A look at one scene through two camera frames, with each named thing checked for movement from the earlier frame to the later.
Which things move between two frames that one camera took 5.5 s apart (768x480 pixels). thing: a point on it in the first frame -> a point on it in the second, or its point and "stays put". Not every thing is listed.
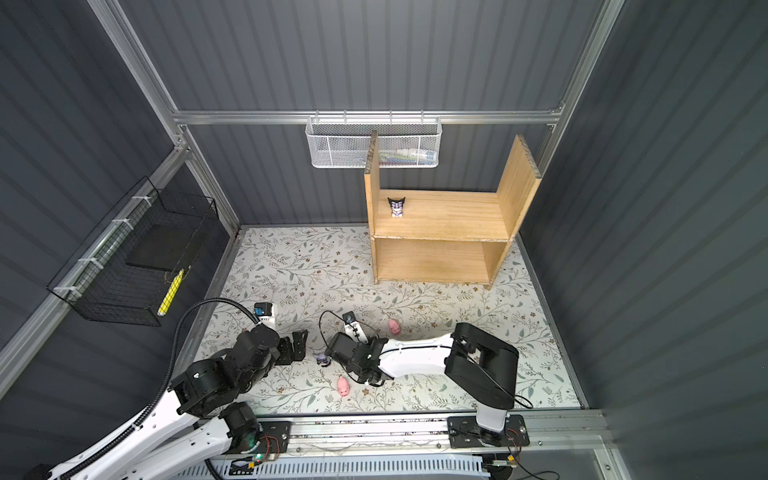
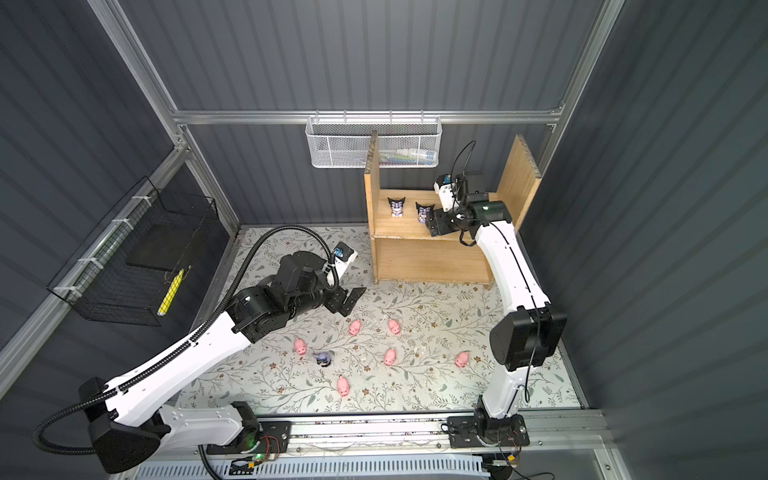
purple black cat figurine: (323, 358) stays put
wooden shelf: (445, 236) stays put
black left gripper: (288, 356) -> (336, 304)
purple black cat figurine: (397, 207) stays put
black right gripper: (371, 343) -> (436, 222)
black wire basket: (125, 271) stays put
